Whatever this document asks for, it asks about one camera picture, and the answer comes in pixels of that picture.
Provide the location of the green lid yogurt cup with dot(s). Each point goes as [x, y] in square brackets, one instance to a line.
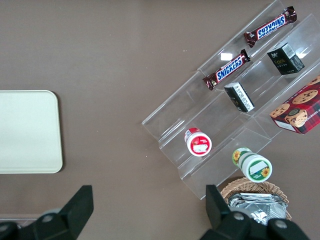
[257, 168]

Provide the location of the red plaid cookie box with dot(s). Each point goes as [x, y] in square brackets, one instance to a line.
[300, 107]

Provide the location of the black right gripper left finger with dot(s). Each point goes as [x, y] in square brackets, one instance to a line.
[72, 212]

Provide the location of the clear acrylic tiered stand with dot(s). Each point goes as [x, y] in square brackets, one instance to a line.
[261, 72]
[175, 120]

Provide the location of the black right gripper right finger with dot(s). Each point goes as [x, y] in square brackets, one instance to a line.
[220, 220]

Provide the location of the silver foil packets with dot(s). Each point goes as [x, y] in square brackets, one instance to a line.
[262, 207]

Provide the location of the light tan wicker basket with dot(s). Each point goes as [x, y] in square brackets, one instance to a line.
[250, 186]

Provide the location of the cream rectangular tray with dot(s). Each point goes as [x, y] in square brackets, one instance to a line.
[25, 130]

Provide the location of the small black carton box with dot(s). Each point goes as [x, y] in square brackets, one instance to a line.
[240, 97]
[285, 60]

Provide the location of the Snickers chocolate bar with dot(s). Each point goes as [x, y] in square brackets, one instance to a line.
[271, 26]
[227, 70]

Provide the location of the red lid yogurt cup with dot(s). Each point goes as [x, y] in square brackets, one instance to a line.
[200, 145]

